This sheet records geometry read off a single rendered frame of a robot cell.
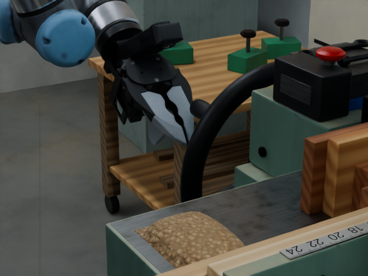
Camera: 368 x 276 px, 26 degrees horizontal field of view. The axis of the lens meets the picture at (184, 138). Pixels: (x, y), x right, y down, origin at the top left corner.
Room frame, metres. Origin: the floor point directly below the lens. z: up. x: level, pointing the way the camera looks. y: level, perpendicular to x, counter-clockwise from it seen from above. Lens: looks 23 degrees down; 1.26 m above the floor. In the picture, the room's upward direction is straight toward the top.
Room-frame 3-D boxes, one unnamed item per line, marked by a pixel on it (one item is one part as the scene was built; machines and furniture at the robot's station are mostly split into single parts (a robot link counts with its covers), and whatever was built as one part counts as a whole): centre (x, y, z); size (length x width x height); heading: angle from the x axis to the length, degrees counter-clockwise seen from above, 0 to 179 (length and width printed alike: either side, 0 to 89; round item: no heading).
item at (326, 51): (0.79, -0.15, 1.02); 0.03 x 0.03 x 0.01
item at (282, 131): (0.82, -0.17, 0.91); 0.15 x 0.14 x 0.09; 121
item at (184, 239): (0.61, -0.01, 0.91); 0.10 x 0.07 x 0.02; 31
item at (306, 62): (0.82, -0.16, 0.99); 0.13 x 0.11 x 0.06; 121
